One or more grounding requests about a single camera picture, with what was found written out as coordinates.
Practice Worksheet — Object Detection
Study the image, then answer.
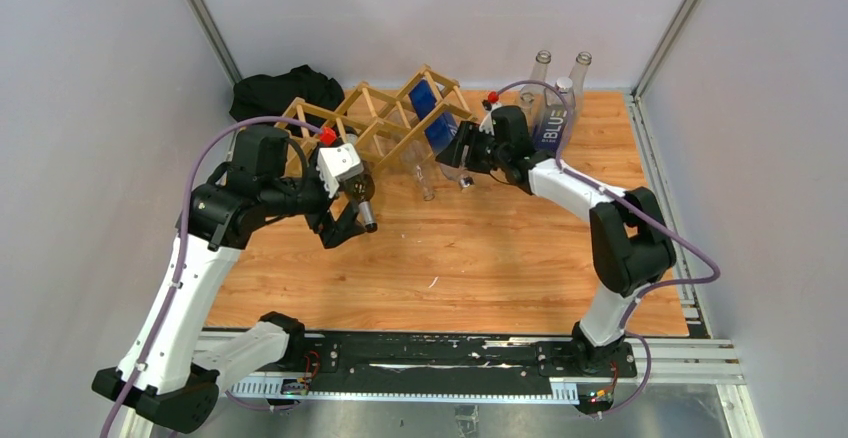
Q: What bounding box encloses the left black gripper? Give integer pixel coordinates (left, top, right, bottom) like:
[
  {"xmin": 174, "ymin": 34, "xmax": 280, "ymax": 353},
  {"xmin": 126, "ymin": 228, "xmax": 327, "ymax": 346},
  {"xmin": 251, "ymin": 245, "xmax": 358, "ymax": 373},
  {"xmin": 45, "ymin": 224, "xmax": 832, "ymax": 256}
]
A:
[{"xmin": 262, "ymin": 142, "xmax": 367, "ymax": 245}]

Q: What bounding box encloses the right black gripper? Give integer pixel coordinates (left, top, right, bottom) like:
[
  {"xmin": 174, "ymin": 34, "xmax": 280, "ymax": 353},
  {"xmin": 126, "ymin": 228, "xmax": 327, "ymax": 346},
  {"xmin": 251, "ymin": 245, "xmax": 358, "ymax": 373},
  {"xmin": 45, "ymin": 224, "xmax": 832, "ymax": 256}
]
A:
[{"xmin": 437, "ymin": 121, "xmax": 510, "ymax": 175}]

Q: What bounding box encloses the blue bottle silver cap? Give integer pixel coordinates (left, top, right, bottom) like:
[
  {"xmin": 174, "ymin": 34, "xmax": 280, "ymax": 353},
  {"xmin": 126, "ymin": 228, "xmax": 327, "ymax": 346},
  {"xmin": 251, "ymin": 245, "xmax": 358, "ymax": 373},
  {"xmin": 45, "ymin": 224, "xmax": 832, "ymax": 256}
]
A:
[{"xmin": 408, "ymin": 79, "xmax": 474, "ymax": 190}]

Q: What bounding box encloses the blue bottle cork stopper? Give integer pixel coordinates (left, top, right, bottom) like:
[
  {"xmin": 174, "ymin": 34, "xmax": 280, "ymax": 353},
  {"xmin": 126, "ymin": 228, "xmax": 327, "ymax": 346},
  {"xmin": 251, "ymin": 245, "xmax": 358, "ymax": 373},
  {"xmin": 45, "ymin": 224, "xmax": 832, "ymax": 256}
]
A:
[{"xmin": 532, "ymin": 76, "xmax": 576, "ymax": 156}]

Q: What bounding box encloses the clear bottle black label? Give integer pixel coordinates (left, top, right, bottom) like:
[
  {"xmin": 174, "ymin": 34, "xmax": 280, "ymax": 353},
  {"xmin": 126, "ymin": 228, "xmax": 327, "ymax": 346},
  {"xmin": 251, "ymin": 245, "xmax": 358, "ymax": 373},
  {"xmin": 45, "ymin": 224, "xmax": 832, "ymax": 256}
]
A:
[{"xmin": 569, "ymin": 51, "xmax": 592, "ymax": 118}]

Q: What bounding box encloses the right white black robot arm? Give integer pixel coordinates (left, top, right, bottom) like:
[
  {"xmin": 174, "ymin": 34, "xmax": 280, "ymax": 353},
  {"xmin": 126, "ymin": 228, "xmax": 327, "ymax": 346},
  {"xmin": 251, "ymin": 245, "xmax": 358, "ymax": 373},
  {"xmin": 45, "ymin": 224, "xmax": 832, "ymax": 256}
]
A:
[{"xmin": 436, "ymin": 105, "xmax": 676, "ymax": 376}]

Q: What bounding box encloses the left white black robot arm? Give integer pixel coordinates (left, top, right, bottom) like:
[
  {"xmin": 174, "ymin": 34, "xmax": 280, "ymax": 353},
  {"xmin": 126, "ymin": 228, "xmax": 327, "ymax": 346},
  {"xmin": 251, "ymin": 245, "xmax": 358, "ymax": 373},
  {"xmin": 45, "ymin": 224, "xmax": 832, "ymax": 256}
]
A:
[{"xmin": 92, "ymin": 116, "xmax": 377, "ymax": 435}]

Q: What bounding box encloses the dark green wine bottle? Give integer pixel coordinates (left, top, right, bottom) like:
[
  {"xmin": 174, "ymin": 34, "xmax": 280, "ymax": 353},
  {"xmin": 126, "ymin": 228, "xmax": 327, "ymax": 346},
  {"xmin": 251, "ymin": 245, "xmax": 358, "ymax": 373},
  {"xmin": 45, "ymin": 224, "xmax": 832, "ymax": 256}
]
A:
[{"xmin": 343, "ymin": 160, "xmax": 378, "ymax": 233}]

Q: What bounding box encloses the wooden wine rack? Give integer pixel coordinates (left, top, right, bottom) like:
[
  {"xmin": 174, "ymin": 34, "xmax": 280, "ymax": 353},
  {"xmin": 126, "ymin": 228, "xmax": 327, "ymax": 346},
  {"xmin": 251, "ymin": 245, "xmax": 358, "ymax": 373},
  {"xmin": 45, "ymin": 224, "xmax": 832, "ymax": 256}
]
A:
[{"xmin": 282, "ymin": 65, "xmax": 477, "ymax": 173}]

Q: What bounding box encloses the black cloth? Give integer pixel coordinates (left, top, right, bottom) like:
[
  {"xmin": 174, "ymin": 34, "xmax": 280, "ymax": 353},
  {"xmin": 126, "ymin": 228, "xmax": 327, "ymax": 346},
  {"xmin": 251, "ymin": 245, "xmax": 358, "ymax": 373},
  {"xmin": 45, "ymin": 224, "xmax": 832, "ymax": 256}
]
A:
[{"xmin": 229, "ymin": 65, "xmax": 345, "ymax": 122}]

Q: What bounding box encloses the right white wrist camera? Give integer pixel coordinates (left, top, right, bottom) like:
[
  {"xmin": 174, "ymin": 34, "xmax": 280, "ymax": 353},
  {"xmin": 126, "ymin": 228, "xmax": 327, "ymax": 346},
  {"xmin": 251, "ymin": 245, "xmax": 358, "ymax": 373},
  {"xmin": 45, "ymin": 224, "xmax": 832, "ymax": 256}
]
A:
[{"xmin": 479, "ymin": 91, "xmax": 502, "ymax": 136}]

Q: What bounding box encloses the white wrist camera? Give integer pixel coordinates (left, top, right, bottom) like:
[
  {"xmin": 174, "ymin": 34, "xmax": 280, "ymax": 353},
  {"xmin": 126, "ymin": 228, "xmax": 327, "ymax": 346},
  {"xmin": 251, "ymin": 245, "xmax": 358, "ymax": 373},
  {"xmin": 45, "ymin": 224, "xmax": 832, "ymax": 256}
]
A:
[
  {"xmin": 479, "ymin": 91, "xmax": 502, "ymax": 136},
  {"xmin": 316, "ymin": 143, "xmax": 364, "ymax": 198}
]

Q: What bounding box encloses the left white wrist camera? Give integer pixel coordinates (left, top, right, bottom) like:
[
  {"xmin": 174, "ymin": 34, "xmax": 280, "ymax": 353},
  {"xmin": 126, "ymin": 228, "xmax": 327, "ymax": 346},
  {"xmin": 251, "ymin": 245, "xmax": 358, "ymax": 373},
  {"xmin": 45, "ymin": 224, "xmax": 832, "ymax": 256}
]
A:
[{"xmin": 316, "ymin": 143, "xmax": 364, "ymax": 198}]

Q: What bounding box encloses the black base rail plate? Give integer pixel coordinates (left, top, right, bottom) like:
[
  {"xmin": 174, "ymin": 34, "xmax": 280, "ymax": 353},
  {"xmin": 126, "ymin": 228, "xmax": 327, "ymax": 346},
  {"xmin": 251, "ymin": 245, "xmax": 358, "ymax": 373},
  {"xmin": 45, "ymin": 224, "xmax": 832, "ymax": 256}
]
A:
[{"xmin": 262, "ymin": 331, "xmax": 637, "ymax": 397}]

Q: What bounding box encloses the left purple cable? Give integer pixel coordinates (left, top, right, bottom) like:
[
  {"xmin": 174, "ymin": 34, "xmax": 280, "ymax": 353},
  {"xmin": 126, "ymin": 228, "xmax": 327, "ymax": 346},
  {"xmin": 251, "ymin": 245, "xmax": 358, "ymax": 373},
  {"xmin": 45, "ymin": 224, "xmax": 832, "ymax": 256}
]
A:
[{"xmin": 99, "ymin": 115, "xmax": 337, "ymax": 438}]

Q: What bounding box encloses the purple cable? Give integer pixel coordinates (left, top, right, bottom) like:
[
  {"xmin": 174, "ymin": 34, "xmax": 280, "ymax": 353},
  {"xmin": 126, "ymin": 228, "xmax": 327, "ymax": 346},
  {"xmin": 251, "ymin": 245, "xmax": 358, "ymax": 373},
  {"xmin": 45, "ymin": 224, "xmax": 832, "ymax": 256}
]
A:
[
  {"xmin": 99, "ymin": 115, "xmax": 337, "ymax": 438},
  {"xmin": 486, "ymin": 79, "xmax": 722, "ymax": 419}
]

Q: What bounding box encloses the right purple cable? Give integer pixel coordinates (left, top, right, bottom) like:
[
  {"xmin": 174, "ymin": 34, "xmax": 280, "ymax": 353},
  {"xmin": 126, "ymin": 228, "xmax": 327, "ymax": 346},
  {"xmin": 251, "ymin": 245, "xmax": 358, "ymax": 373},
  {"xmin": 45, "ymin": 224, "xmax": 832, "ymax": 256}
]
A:
[{"xmin": 486, "ymin": 79, "xmax": 722, "ymax": 419}]

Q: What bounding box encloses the aluminium frame rail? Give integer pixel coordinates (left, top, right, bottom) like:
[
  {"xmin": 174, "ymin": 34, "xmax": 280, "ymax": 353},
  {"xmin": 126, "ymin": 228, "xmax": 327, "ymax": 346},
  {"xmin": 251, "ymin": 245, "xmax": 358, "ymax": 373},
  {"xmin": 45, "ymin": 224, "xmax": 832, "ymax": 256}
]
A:
[{"xmin": 119, "ymin": 332, "xmax": 763, "ymax": 438}]

